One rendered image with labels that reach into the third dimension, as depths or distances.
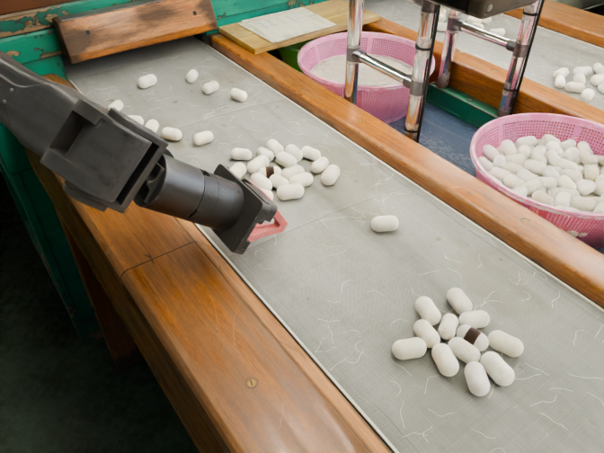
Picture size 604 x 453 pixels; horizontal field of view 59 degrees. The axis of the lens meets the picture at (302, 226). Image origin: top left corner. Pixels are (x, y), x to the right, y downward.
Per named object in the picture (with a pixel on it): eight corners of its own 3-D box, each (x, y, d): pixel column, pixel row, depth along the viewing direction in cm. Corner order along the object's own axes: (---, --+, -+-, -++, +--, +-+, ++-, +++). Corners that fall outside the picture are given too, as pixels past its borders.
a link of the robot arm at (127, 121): (67, 198, 47) (119, 115, 47) (31, 150, 55) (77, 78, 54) (171, 240, 56) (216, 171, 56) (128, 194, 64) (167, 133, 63)
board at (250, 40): (254, 55, 107) (254, 48, 106) (218, 31, 116) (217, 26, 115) (379, 21, 121) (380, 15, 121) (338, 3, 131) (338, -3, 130)
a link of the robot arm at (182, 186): (137, 214, 51) (164, 161, 50) (111, 184, 55) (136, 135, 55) (195, 230, 56) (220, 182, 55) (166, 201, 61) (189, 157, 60)
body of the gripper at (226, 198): (230, 166, 65) (182, 146, 59) (276, 208, 58) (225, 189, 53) (204, 211, 66) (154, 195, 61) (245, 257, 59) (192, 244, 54)
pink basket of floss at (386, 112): (425, 141, 99) (433, 93, 93) (284, 126, 103) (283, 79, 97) (430, 79, 119) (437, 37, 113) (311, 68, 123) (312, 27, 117)
